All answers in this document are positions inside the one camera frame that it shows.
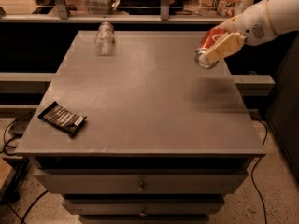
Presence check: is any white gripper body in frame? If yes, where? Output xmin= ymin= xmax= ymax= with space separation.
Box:
xmin=235 ymin=0 xmax=278 ymax=46

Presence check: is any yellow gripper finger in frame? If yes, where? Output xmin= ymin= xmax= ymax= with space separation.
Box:
xmin=204 ymin=32 xmax=246 ymax=64
xmin=218 ymin=16 xmax=239 ymax=33

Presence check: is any red coke can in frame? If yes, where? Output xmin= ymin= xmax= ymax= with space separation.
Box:
xmin=194 ymin=27 xmax=226 ymax=69

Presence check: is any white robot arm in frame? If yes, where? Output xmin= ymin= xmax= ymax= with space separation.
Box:
xmin=196 ymin=0 xmax=299 ymax=68

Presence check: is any clear plastic water bottle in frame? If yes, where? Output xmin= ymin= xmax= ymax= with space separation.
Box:
xmin=94 ymin=21 xmax=114 ymax=56

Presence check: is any black bag behind railing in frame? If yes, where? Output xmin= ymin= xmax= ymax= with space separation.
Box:
xmin=117 ymin=0 xmax=186 ymax=15

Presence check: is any grey drawer cabinet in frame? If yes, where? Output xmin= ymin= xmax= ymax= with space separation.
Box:
xmin=17 ymin=31 xmax=265 ymax=224

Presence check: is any clear plastic container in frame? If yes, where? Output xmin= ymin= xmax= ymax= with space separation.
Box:
xmin=82 ymin=0 xmax=117 ymax=15

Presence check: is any top drawer metal knob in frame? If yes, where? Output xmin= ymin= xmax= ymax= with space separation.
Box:
xmin=137 ymin=180 xmax=148 ymax=193

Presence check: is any drawer metal knob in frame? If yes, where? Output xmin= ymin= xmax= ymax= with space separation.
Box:
xmin=137 ymin=180 xmax=148 ymax=193
xmin=139 ymin=208 xmax=148 ymax=217

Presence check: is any black snack bar wrapper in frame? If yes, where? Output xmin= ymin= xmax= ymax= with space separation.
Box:
xmin=37 ymin=101 xmax=86 ymax=137

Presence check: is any black cable right floor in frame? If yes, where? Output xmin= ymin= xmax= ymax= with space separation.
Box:
xmin=250 ymin=119 xmax=270 ymax=224

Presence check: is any metal railing frame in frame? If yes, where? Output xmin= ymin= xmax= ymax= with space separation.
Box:
xmin=0 ymin=0 xmax=229 ymax=24

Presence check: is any black cables left floor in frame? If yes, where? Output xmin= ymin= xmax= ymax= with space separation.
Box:
xmin=0 ymin=109 xmax=50 ymax=224

